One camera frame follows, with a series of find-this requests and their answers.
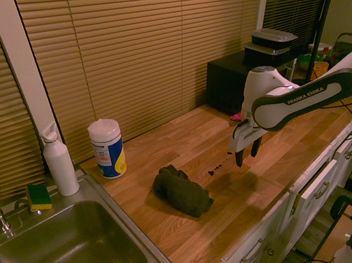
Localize orange box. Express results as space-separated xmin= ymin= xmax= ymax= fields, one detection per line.
xmin=311 ymin=59 xmax=331 ymax=81

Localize black plastic container clear lid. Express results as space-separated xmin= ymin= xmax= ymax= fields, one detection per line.
xmin=240 ymin=36 xmax=293 ymax=69
xmin=249 ymin=24 xmax=300 ymax=53

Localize dark beige window blind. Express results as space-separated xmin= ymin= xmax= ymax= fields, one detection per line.
xmin=258 ymin=0 xmax=346 ymax=60

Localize white bowl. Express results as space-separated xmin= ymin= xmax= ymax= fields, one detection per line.
xmin=307 ymin=40 xmax=335 ymax=55

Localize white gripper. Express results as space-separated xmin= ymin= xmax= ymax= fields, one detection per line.
xmin=226 ymin=117 xmax=269 ymax=169

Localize black wire frame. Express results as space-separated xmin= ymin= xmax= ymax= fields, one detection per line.
xmin=327 ymin=31 xmax=352 ymax=67

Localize black table clamp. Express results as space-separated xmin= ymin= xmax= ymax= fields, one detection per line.
xmin=327 ymin=194 xmax=352 ymax=224

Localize white wipes canister blue label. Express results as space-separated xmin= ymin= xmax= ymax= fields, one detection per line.
xmin=86 ymin=116 xmax=129 ymax=182

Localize wide beige window blind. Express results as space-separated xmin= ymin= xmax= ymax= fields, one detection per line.
xmin=14 ymin=0 xmax=286 ymax=171

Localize black tripod pole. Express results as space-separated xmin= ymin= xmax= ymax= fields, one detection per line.
xmin=293 ymin=0 xmax=352 ymax=83

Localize white water bottle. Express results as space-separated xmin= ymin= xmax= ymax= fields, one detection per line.
xmin=38 ymin=118 xmax=82 ymax=199

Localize yellow green sponge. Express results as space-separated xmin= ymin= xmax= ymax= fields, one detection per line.
xmin=25 ymin=182 xmax=53 ymax=214

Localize white kitchen cabinet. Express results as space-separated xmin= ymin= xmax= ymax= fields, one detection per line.
xmin=189 ymin=96 xmax=352 ymax=263

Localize dark spilled crumbs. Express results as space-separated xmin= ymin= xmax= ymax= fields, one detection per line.
xmin=205 ymin=150 xmax=237 ymax=178

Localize dark towel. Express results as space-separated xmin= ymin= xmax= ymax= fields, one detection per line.
xmin=150 ymin=160 xmax=217 ymax=224

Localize black box appliance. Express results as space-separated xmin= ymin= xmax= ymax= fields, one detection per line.
xmin=202 ymin=45 xmax=302 ymax=118

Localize stainless steel sink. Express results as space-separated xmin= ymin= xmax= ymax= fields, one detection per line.
xmin=0 ymin=164 xmax=178 ymax=263

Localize pink small item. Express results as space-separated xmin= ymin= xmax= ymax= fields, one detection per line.
xmin=228 ymin=111 xmax=244 ymax=123

